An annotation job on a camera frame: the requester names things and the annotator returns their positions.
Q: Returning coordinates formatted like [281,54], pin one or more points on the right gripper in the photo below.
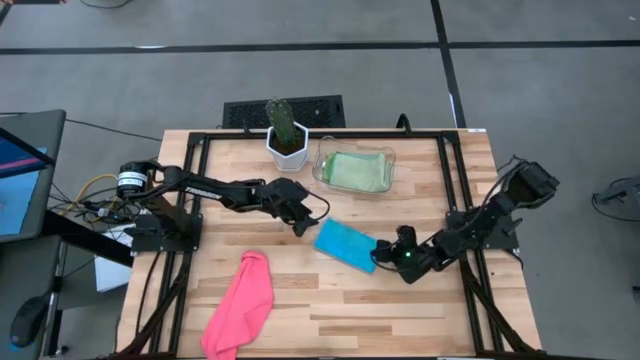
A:
[404,237]

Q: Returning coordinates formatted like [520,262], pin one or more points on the blue microfiber towel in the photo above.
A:
[345,245]

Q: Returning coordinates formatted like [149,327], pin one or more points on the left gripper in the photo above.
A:
[290,200]

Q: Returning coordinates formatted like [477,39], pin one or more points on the black perforated floor box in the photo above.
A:
[240,112]

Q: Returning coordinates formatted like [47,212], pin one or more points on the green cactus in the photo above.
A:
[282,122]

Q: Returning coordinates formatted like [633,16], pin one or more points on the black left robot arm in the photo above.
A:
[210,192]

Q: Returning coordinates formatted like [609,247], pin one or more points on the black aluminium table frame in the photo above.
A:
[225,135]

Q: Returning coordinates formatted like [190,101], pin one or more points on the pale green microfiber towel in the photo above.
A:
[357,172]

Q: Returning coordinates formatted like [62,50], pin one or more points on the monitor with blue screen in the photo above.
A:
[15,200]

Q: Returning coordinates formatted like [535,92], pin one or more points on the black computer mouse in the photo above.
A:
[27,322]

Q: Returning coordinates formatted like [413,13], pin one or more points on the pink microfiber towel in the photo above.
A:
[240,310]

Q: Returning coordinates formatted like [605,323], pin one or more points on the grey side desk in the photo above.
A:
[20,270]

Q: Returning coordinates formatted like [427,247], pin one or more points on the clear plastic tray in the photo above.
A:
[390,165]

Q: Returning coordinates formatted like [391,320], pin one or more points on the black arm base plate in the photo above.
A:
[150,242]
[500,242]

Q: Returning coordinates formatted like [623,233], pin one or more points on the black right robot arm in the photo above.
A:
[480,225]

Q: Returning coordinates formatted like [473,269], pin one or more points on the office chair base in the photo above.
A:
[625,192]

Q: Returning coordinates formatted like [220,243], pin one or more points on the black table clamp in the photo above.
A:
[404,122]

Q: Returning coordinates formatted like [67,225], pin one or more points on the white paper box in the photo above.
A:
[112,272]

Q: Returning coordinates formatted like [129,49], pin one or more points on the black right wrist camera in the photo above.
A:
[412,265]

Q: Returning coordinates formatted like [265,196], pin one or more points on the white hexagonal plant pot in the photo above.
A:
[290,162]

